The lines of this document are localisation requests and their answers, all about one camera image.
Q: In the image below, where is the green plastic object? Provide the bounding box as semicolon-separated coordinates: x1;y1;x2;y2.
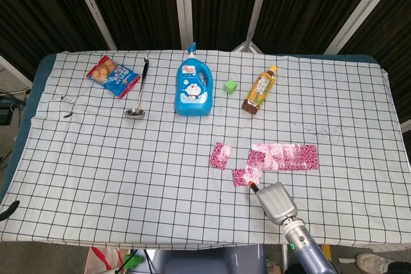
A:
127;253;144;270

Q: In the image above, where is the yellow label tea bottle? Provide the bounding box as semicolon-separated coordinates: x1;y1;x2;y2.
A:
241;65;278;115

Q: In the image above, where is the metal ladle black handle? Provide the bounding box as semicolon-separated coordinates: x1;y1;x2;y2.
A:
123;57;150;119

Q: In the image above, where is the white black checkered tablecloth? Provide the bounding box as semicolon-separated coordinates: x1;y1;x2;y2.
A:
0;49;411;251

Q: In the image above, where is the red white bag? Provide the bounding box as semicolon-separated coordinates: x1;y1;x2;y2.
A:
83;246;131;274

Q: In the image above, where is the blue-grey robot torso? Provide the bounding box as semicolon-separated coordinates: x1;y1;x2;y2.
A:
153;244;267;274

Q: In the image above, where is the white partition frame post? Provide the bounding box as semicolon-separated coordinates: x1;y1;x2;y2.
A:
172;0;194;51
67;0;117;51
324;0;399;55
0;55;33;89
231;0;273;54

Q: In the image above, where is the green cube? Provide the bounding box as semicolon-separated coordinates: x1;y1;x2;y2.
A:
223;79;239;95

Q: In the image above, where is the blue red snack bag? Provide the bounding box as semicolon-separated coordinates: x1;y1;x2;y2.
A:
85;55;141;99

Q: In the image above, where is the left dark robot hand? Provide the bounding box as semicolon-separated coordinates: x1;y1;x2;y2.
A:
0;200;21;222

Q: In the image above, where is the blue detergent bottle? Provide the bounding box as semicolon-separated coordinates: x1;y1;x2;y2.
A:
174;42;214;117

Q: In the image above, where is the pink patterned packet strip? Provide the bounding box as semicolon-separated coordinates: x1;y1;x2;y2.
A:
246;142;320;172

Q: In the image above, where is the black floor equipment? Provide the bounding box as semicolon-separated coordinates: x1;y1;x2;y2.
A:
0;92;28;127

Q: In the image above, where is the white shoe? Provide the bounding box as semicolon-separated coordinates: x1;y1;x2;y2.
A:
355;253;394;274

